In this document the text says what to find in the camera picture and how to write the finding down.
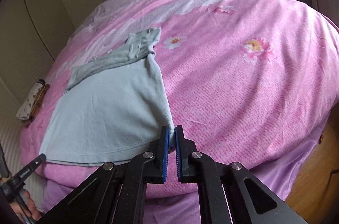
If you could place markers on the person's left hand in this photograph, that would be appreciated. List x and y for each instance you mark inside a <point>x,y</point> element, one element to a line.
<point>32,210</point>

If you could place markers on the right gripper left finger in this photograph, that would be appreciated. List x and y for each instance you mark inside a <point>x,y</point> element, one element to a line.
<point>157,166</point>

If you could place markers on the brown patterned folded cloth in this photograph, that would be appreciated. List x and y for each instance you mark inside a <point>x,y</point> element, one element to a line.
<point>37,102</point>

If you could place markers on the light blue small garment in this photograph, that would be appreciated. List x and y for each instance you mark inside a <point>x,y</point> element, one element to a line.
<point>112,107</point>

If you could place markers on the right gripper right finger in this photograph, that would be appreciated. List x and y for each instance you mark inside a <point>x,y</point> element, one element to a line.
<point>184,148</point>

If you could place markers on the pink floral bed sheet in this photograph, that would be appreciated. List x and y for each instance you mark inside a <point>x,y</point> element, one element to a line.
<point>249,80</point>

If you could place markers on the cream wardrobe doors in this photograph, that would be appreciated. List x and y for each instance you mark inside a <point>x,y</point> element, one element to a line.
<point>33,33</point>

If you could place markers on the white patterned folded cloth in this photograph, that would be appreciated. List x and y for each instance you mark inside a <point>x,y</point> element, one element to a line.
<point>24,111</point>

